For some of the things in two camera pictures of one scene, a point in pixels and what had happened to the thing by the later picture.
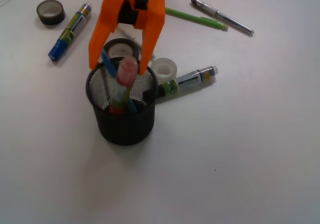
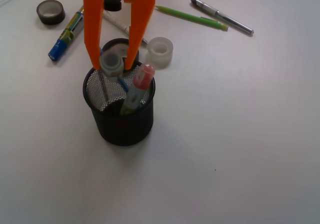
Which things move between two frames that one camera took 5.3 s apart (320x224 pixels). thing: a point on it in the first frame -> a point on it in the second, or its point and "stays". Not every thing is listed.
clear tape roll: x=164 y=69 -> x=159 y=53
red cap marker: x=126 y=75 -> x=141 y=81
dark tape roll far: x=51 y=12 stays
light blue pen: x=113 y=68 -> x=123 y=83
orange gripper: x=150 y=21 -> x=142 y=11
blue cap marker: x=65 y=39 stays
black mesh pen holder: x=124 y=129 stays
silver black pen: x=223 y=17 stays
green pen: x=186 y=16 stays
